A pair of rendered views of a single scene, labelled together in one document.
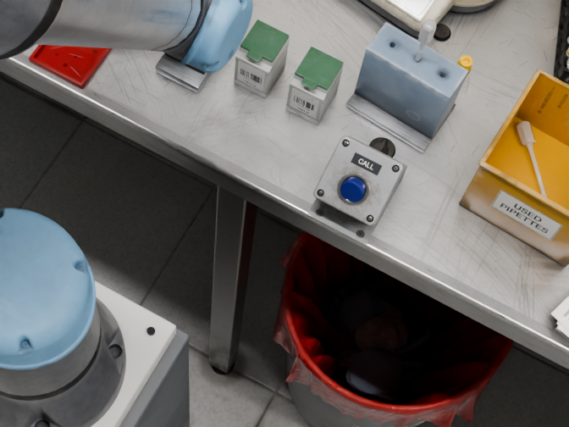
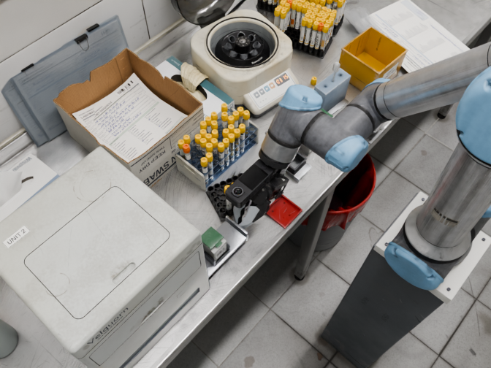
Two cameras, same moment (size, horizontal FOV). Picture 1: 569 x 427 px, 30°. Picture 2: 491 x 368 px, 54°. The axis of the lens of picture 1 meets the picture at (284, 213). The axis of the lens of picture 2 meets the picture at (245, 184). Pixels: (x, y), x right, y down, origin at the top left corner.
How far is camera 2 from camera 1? 0.94 m
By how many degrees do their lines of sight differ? 30
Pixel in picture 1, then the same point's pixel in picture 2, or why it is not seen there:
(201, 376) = (303, 285)
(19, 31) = not seen: outside the picture
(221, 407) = (318, 280)
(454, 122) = not seen: hidden behind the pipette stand
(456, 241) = not seen: hidden behind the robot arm
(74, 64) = (289, 211)
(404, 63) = (334, 85)
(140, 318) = (416, 202)
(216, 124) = (326, 166)
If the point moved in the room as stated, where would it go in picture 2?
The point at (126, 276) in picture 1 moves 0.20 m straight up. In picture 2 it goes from (250, 308) to (252, 292)
